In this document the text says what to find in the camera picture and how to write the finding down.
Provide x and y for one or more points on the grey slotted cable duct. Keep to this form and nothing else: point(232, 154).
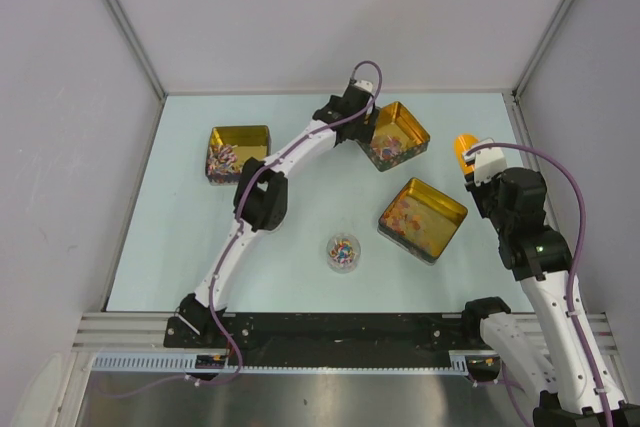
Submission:
point(205, 363)

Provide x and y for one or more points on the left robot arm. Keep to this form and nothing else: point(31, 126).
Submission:
point(261, 199)

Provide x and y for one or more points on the orange plastic scoop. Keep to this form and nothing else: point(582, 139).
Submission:
point(462, 145)

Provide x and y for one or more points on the clear glass jar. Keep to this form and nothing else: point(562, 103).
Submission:
point(343, 253)

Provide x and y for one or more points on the tin with round lollipops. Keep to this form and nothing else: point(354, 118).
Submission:
point(398, 137)

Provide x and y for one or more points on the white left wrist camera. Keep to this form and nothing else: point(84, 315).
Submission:
point(363, 85)

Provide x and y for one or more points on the tin with popsicle candies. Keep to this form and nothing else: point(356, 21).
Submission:
point(422, 220)

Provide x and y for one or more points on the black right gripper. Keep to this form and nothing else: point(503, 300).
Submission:
point(476, 192)

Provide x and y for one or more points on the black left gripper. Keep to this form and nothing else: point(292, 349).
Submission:
point(362, 131)

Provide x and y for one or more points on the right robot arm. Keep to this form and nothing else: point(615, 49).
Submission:
point(569, 381)

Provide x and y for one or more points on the tin with swirl lollipops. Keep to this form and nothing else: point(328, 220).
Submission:
point(229, 147)

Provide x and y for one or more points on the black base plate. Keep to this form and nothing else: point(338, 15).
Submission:
point(383, 338)

